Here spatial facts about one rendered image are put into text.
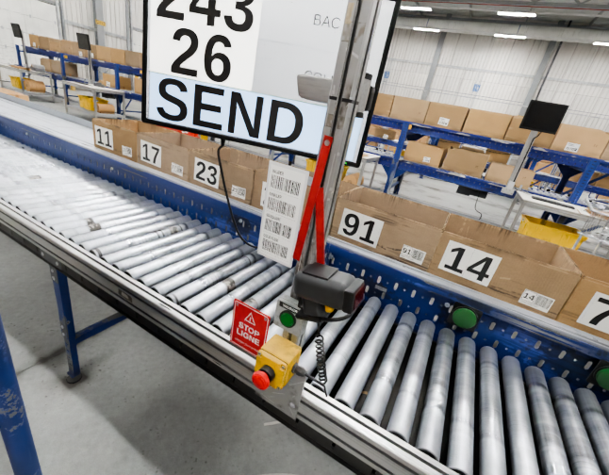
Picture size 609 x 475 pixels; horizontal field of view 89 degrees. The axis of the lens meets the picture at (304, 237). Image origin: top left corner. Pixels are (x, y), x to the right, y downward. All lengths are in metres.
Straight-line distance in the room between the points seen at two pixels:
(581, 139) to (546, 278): 4.63
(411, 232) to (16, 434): 1.05
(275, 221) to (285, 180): 0.09
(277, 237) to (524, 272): 0.81
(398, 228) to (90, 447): 1.44
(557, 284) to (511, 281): 0.11
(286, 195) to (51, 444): 1.41
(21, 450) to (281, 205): 0.51
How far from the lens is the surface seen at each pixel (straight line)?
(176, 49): 0.76
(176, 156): 1.71
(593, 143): 5.76
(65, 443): 1.70
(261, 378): 0.66
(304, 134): 0.66
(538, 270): 1.17
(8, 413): 0.57
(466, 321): 1.16
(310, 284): 0.54
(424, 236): 1.14
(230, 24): 0.72
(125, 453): 1.61
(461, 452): 0.85
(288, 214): 0.59
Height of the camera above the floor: 1.35
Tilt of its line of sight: 23 degrees down
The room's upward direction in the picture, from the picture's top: 11 degrees clockwise
